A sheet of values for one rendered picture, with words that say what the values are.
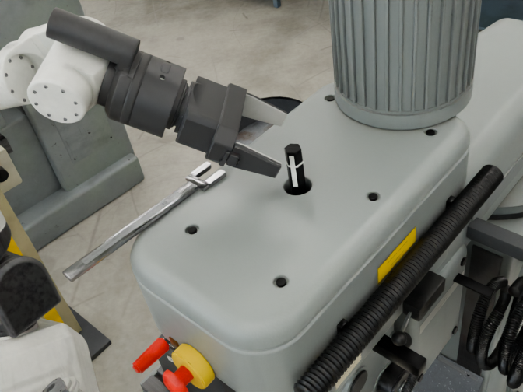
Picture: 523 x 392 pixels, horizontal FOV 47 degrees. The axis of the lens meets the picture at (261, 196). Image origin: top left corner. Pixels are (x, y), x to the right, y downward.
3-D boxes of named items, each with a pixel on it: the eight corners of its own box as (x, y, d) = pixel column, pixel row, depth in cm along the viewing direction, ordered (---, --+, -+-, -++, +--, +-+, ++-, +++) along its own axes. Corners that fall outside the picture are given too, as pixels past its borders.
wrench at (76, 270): (76, 287, 70) (74, 282, 69) (59, 271, 72) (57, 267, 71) (226, 176, 81) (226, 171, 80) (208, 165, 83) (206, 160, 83)
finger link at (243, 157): (273, 177, 72) (225, 160, 71) (284, 159, 70) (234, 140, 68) (272, 187, 70) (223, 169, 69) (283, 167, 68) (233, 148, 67)
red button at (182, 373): (184, 407, 73) (177, 390, 70) (163, 389, 75) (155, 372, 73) (203, 387, 75) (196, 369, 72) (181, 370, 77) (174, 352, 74)
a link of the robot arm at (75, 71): (121, 152, 71) (25, 117, 69) (145, 90, 77) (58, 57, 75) (138, 88, 62) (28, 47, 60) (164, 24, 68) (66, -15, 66)
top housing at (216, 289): (280, 432, 70) (261, 356, 59) (140, 323, 85) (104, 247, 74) (473, 201, 93) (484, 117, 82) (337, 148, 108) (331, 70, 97)
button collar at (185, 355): (208, 397, 74) (198, 371, 71) (177, 372, 78) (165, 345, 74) (219, 386, 75) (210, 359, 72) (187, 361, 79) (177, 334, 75)
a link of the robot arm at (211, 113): (228, 127, 81) (143, 95, 79) (254, 69, 75) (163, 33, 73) (214, 187, 72) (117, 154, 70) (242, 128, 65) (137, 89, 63)
